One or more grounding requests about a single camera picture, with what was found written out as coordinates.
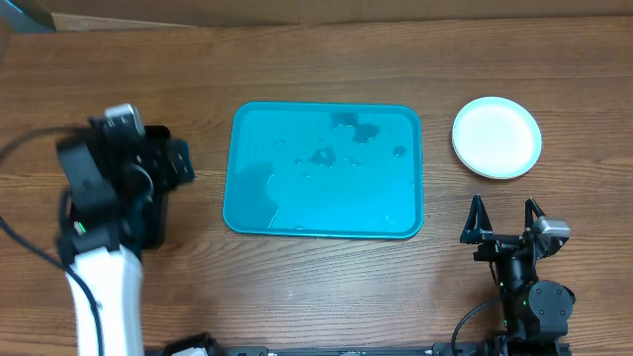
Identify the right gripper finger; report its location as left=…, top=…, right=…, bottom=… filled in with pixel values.
left=524, top=198, right=545, bottom=227
left=461, top=194, right=494, bottom=237

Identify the light blue plate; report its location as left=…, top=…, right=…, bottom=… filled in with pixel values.
left=451, top=97, right=543, bottom=180

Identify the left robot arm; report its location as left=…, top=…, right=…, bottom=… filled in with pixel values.
left=56, top=104, right=195, bottom=355

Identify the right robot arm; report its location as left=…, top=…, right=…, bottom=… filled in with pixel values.
left=450, top=195, right=576, bottom=356

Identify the teal plastic tray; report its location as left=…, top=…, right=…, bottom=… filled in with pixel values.
left=223, top=102, right=424, bottom=240

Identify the black rectangular bin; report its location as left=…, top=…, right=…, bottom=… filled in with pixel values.
left=142, top=126, right=171, bottom=250

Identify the cardboard strip at back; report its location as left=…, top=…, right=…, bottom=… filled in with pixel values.
left=40, top=0, right=632, bottom=26

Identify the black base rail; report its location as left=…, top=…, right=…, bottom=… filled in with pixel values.
left=132, top=331, right=573, bottom=356

